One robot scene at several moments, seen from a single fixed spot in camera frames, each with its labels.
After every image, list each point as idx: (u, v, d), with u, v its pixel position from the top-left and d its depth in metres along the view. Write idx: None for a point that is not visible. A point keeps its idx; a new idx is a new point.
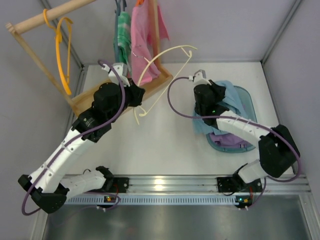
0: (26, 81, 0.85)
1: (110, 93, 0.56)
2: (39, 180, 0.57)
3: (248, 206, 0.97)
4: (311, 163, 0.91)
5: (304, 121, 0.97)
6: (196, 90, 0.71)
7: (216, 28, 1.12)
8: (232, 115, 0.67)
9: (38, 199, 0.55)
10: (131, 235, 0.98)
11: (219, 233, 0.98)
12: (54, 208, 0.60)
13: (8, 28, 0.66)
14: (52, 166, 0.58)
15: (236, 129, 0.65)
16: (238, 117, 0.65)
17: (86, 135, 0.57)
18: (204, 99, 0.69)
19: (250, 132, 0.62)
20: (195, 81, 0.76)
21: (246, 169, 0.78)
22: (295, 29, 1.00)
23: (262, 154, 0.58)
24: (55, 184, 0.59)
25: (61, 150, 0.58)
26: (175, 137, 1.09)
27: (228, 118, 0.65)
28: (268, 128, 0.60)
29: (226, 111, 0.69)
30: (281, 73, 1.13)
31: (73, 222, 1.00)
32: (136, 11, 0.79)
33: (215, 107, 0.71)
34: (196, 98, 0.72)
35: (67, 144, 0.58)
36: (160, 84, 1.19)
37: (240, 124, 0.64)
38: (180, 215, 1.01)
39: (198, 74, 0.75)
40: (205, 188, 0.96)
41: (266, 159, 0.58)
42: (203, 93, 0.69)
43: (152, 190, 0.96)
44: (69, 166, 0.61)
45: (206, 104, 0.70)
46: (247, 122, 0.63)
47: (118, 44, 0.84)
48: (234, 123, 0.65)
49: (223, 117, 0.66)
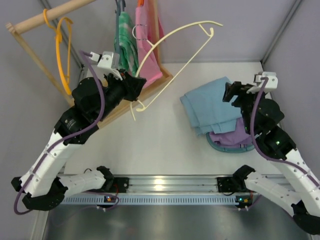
0: (26, 81, 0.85)
1: (90, 92, 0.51)
2: (28, 184, 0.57)
3: (248, 206, 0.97)
4: (312, 164, 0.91)
5: (304, 121, 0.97)
6: (261, 109, 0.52)
7: (217, 27, 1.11)
8: (300, 165, 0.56)
9: (28, 203, 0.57)
10: (131, 235, 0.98)
11: (219, 233, 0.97)
12: (51, 205, 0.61)
13: (8, 28, 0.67)
14: (38, 172, 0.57)
15: (298, 183, 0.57)
16: (308, 173, 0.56)
17: (67, 141, 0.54)
18: (269, 125, 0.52)
19: (315, 199, 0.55)
20: (261, 88, 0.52)
21: (259, 183, 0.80)
22: (296, 28, 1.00)
23: (311, 219, 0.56)
24: (46, 186, 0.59)
25: (45, 156, 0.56)
26: (175, 137, 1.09)
27: (296, 170, 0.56)
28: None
29: (292, 149, 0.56)
30: (281, 73, 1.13)
31: (73, 222, 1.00)
32: (138, 11, 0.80)
33: (275, 134, 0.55)
34: (256, 117, 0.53)
35: (50, 149, 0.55)
36: (160, 84, 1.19)
37: (309, 184, 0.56)
38: (180, 215, 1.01)
39: (268, 81, 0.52)
40: (205, 188, 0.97)
41: (309, 222, 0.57)
42: (272, 117, 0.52)
43: (152, 190, 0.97)
44: (58, 168, 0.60)
45: (268, 129, 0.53)
46: (317, 187, 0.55)
47: (119, 44, 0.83)
48: (301, 178, 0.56)
49: (290, 165, 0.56)
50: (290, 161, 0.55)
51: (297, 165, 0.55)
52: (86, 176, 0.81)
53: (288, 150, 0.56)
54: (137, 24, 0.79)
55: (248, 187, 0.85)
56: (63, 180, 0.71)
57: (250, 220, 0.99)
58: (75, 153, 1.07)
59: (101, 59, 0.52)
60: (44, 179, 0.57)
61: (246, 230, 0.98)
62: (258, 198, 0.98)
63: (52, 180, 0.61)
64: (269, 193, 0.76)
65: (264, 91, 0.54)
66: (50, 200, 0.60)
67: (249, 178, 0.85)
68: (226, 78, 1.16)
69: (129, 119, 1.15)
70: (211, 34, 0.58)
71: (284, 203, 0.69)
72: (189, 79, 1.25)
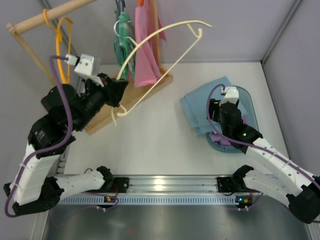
0: (25, 81, 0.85)
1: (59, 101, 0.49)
2: (15, 192, 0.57)
3: (248, 206, 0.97)
4: (311, 164, 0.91)
5: (303, 121, 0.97)
6: (222, 110, 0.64)
7: (217, 27, 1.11)
8: (268, 148, 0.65)
9: (16, 211, 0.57)
10: (131, 235, 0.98)
11: (219, 233, 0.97)
12: (47, 206, 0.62)
13: (8, 28, 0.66)
14: (20, 183, 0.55)
15: (271, 164, 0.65)
16: (276, 153, 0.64)
17: (40, 154, 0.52)
18: (232, 120, 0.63)
19: (288, 176, 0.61)
20: (225, 97, 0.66)
21: (257, 179, 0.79)
22: (295, 28, 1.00)
23: (297, 200, 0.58)
24: (34, 193, 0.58)
25: (22, 169, 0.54)
26: (175, 137, 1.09)
27: (264, 151, 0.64)
28: (311, 178, 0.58)
29: (259, 138, 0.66)
30: (281, 73, 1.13)
31: (73, 222, 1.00)
32: (138, 11, 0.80)
33: (243, 129, 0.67)
34: (222, 117, 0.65)
35: (26, 162, 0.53)
36: (159, 84, 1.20)
37: (279, 163, 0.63)
38: (180, 215, 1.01)
39: (229, 91, 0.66)
40: (205, 188, 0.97)
41: (298, 205, 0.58)
42: (230, 113, 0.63)
43: (152, 190, 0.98)
44: (42, 178, 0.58)
45: (234, 125, 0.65)
46: (286, 163, 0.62)
47: (120, 44, 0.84)
48: (270, 158, 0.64)
49: (258, 148, 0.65)
50: (257, 145, 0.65)
51: (264, 148, 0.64)
52: (84, 176, 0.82)
53: (255, 139, 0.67)
54: (137, 13, 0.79)
55: (246, 185, 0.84)
56: (60, 181, 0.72)
57: (250, 220, 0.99)
58: (75, 153, 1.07)
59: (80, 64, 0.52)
60: (28, 189, 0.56)
61: (246, 230, 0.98)
62: (258, 198, 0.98)
63: (40, 186, 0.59)
64: (266, 188, 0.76)
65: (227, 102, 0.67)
66: (47, 202, 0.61)
67: (247, 176, 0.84)
68: (226, 78, 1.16)
69: (129, 119, 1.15)
70: (199, 36, 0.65)
71: (281, 196, 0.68)
72: (188, 79, 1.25)
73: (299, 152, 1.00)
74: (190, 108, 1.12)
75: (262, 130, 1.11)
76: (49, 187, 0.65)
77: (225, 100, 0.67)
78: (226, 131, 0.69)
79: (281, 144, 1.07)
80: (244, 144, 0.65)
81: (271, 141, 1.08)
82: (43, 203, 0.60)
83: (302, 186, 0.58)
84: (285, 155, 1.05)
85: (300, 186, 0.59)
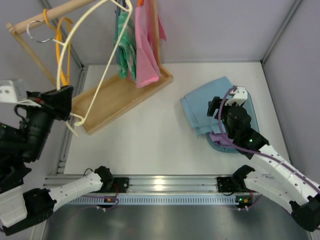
0: (26, 81, 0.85)
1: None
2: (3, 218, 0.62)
3: (248, 206, 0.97)
4: (311, 164, 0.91)
5: (304, 121, 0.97)
6: (231, 114, 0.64)
7: (217, 27, 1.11)
8: (274, 156, 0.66)
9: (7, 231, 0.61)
10: (131, 235, 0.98)
11: (219, 233, 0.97)
12: (39, 219, 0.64)
13: (8, 28, 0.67)
14: None
15: (277, 173, 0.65)
16: (282, 162, 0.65)
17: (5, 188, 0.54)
18: (240, 125, 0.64)
19: (295, 186, 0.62)
20: (234, 97, 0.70)
21: (259, 182, 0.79)
22: (295, 29, 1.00)
23: (301, 209, 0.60)
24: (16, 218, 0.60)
25: None
26: (175, 137, 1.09)
27: (271, 160, 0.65)
28: (317, 189, 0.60)
29: (265, 144, 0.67)
30: (281, 73, 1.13)
31: (73, 222, 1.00)
32: (138, 11, 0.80)
33: (250, 135, 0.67)
34: (230, 122, 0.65)
35: None
36: (159, 84, 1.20)
37: (286, 172, 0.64)
38: (180, 215, 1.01)
39: (239, 92, 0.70)
40: (205, 188, 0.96)
41: (302, 215, 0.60)
42: (240, 118, 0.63)
43: (152, 190, 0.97)
44: (15, 203, 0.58)
45: (242, 131, 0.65)
46: (293, 173, 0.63)
47: (118, 44, 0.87)
48: (277, 167, 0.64)
49: (265, 156, 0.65)
50: (264, 153, 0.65)
51: (270, 156, 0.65)
52: (78, 182, 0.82)
53: (261, 146, 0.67)
54: (137, 10, 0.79)
55: (246, 186, 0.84)
56: (53, 191, 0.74)
57: (250, 220, 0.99)
58: (75, 153, 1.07)
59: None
60: (5, 216, 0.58)
61: (246, 230, 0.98)
62: (258, 198, 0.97)
63: (22, 207, 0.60)
64: (267, 192, 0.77)
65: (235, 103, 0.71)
66: (40, 216, 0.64)
67: (248, 177, 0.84)
68: (226, 78, 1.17)
69: (129, 119, 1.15)
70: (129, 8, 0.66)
71: (284, 202, 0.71)
72: (188, 79, 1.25)
73: (299, 153, 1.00)
74: (190, 109, 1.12)
75: (262, 130, 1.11)
76: (41, 201, 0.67)
77: (233, 101, 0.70)
78: (232, 136, 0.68)
79: (281, 144, 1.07)
80: (250, 151, 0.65)
81: (271, 141, 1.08)
82: (35, 219, 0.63)
83: (308, 197, 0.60)
84: (285, 155, 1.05)
85: (306, 196, 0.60)
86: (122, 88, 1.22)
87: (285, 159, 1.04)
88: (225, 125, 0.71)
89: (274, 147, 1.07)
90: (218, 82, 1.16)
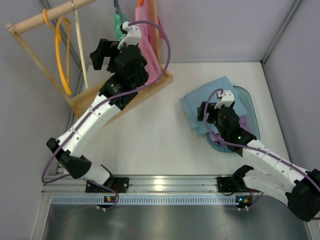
0: (26, 80, 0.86)
1: (131, 58, 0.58)
2: (67, 143, 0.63)
3: (248, 206, 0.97)
4: (311, 164, 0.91)
5: (304, 119, 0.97)
6: (221, 114, 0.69)
7: (216, 27, 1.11)
8: (261, 148, 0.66)
9: (66, 160, 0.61)
10: (131, 235, 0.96)
11: (219, 233, 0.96)
12: (78, 172, 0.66)
13: (7, 28, 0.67)
14: (80, 130, 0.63)
15: (265, 164, 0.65)
16: (269, 152, 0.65)
17: (113, 101, 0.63)
18: (230, 124, 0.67)
19: (282, 172, 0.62)
20: (222, 100, 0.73)
21: (257, 179, 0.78)
22: (295, 28, 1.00)
23: (294, 197, 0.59)
24: (82, 147, 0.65)
25: (89, 115, 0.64)
26: (174, 137, 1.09)
27: (258, 151, 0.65)
28: (304, 173, 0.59)
29: (253, 139, 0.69)
30: (282, 72, 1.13)
31: (74, 223, 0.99)
32: (138, 11, 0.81)
33: (239, 133, 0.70)
34: (221, 121, 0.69)
35: (95, 109, 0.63)
36: (159, 84, 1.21)
37: (272, 161, 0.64)
38: (180, 215, 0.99)
39: (226, 95, 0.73)
40: (205, 188, 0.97)
41: (297, 204, 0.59)
42: (229, 118, 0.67)
43: (152, 190, 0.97)
44: (96, 130, 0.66)
45: (231, 129, 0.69)
46: (279, 160, 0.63)
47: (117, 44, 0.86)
48: (263, 157, 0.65)
49: (252, 149, 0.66)
50: (250, 146, 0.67)
51: (257, 148, 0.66)
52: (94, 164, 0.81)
53: (250, 141, 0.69)
54: (137, 10, 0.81)
55: (247, 186, 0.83)
56: None
57: (251, 220, 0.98)
58: None
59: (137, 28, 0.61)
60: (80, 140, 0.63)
61: (246, 230, 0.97)
62: (258, 197, 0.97)
63: (87, 143, 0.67)
64: (265, 187, 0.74)
65: (223, 105, 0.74)
66: (80, 168, 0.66)
67: (247, 175, 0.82)
68: (226, 78, 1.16)
69: (129, 119, 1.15)
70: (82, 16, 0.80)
71: (280, 194, 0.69)
72: (188, 79, 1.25)
73: (299, 152, 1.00)
74: (190, 108, 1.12)
75: (262, 130, 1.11)
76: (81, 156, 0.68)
77: (223, 103, 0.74)
78: (223, 134, 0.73)
79: (281, 144, 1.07)
80: (238, 146, 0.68)
81: (271, 140, 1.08)
82: (75, 171, 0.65)
83: (295, 181, 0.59)
84: (285, 155, 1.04)
85: (293, 181, 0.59)
86: None
87: (285, 158, 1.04)
88: (217, 125, 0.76)
89: (274, 147, 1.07)
90: (217, 82, 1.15)
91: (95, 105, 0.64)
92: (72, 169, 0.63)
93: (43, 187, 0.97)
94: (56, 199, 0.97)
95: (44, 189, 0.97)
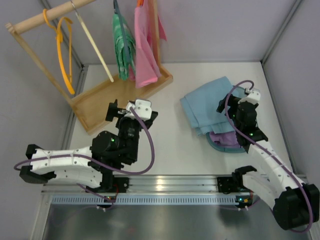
0: (26, 80, 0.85)
1: (101, 150, 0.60)
2: (37, 161, 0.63)
3: (248, 206, 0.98)
4: (312, 164, 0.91)
5: (304, 119, 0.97)
6: (240, 107, 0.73)
7: (216, 27, 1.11)
8: (267, 149, 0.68)
9: (24, 171, 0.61)
10: (131, 235, 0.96)
11: (219, 233, 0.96)
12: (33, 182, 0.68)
13: (7, 28, 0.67)
14: (53, 160, 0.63)
15: (266, 165, 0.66)
16: (273, 155, 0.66)
17: (92, 164, 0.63)
18: (245, 118, 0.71)
19: (278, 176, 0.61)
20: (247, 97, 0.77)
21: (254, 180, 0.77)
22: (295, 27, 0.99)
23: (279, 201, 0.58)
24: (45, 171, 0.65)
25: (68, 155, 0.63)
26: (174, 137, 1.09)
27: (263, 151, 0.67)
28: (299, 183, 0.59)
29: (263, 140, 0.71)
30: (282, 72, 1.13)
31: (73, 223, 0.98)
32: (137, 11, 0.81)
33: (253, 131, 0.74)
34: (238, 113, 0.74)
35: (75, 155, 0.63)
36: (159, 84, 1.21)
37: (273, 163, 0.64)
38: (180, 215, 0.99)
39: (254, 93, 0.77)
40: (206, 188, 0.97)
41: (279, 210, 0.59)
42: (246, 112, 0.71)
43: (152, 190, 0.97)
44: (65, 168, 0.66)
45: (245, 123, 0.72)
46: (280, 165, 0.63)
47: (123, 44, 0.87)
48: (266, 158, 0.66)
49: (258, 147, 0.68)
50: (258, 144, 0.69)
51: (264, 148, 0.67)
52: (82, 172, 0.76)
53: (260, 140, 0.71)
54: (136, 10, 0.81)
55: (243, 184, 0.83)
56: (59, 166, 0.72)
57: (250, 221, 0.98)
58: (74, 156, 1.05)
59: (139, 111, 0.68)
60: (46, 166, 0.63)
61: (246, 230, 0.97)
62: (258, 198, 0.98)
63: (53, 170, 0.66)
64: (259, 189, 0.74)
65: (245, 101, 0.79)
66: (39, 180, 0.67)
67: (248, 174, 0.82)
68: (226, 78, 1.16)
69: None
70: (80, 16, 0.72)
71: (271, 200, 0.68)
72: (188, 79, 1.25)
73: (299, 152, 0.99)
74: (190, 108, 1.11)
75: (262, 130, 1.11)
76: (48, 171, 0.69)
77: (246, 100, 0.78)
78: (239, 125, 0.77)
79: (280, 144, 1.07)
80: (247, 139, 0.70)
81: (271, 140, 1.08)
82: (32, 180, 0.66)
83: (287, 187, 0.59)
84: (285, 155, 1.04)
85: (285, 187, 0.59)
86: (122, 88, 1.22)
87: (285, 158, 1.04)
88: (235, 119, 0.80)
89: (274, 147, 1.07)
90: (217, 82, 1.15)
91: (78, 153, 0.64)
92: (29, 179, 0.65)
93: (43, 187, 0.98)
94: (56, 199, 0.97)
95: (44, 189, 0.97)
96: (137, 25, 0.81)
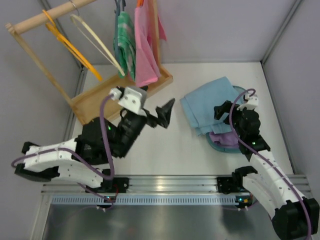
0: (25, 80, 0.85)
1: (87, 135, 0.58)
2: (28, 158, 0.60)
3: (248, 206, 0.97)
4: (311, 164, 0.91)
5: (304, 120, 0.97)
6: (244, 115, 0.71)
7: (216, 27, 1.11)
8: (269, 160, 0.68)
9: (18, 170, 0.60)
10: (131, 235, 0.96)
11: (219, 233, 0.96)
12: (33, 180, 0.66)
13: (7, 28, 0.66)
14: (41, 155, 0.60)
15: (267, 175, 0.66)
16: (275, 166, 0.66)
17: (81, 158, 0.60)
18: (249, 127, 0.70)
19: (279, 188, 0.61)
20: (248, 103, 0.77)
21: (255, 184, 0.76)
22: (295, 27, 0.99)
23: (280, 213, 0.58)
24: (38, 168, 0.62)
25: (52, 149, 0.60)
26: (174, 137, 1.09)
27: (264, 162, 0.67)
28: (299, 197, 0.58)
29: (266, 149, 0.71)
30: (281, 72, 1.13)
31: (73, 222, 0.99)
32: (137, 11, 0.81)
33: (255, 139, 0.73)
34: (242, 121, 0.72)
35: (60, 148, 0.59)
36: (159, 84, 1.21)
37: (274, 175, 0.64)
38: (180, 215, 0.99)
39: (252, 98, 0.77)
40: (205, 188, 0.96)
41: (280, 221, 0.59)
42: (250, 120, 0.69)
43: (152, 190, 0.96)
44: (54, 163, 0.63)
45: (248, 132, 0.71)
46: (281, 177, 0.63)
47: (118, 44, 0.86)
48: (267, 169, 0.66)
49: (260, 158, 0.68)
50: (261, 155, 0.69)
51: (266, 159, 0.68)
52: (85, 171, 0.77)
53: (262, 150, 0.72)
54: (136, 11, 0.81)
55: (242, 184, 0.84)
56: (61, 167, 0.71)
57: (250, 221, 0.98)
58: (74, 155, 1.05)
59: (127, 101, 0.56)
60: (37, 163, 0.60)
61: (246, 230, 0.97)
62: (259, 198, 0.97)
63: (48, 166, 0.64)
64: (259, 195, 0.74)
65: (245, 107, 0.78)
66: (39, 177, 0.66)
67: (248, 176, 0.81)
68: (226, 78, 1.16)
69: None
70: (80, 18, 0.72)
71: (271, 209, 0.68)
72: (188, 79, 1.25)
73: (299, 152, 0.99)
74: (190, 108, 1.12)
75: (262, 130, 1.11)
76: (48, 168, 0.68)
77: (248, 106, 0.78)
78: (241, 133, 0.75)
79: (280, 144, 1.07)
80: (250, 149, 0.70)
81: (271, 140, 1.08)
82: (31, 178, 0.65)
83: (287, 200, 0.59)
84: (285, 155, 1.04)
85: (285, 199, 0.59)
86: None
87: (285, 158, 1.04)
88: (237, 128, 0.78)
89: (273, 147, 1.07)
90: (217, 82, 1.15)
91: (64, 146, 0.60)
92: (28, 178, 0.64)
93: (43, 187, 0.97)
94: (56, 199, 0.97)
95: (44, 189, 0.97)
96: (137, 25, 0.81)
